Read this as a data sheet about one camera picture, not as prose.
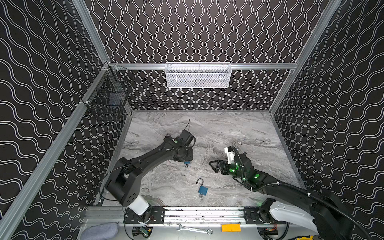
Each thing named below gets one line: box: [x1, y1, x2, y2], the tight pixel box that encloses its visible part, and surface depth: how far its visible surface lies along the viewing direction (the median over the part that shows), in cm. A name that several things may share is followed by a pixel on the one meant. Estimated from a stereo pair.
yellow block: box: [221, 224, 242, 232], surface depth 74 cm
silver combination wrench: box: [176, 223, 213, 235], surface depth 72 cm
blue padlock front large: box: [196, 178, 208, 196], surface depth 85 cm
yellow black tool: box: [293, 235, 314, 240], surface depth 69 cm
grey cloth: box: [80, 222, 120, 240], surface depth 70 cm
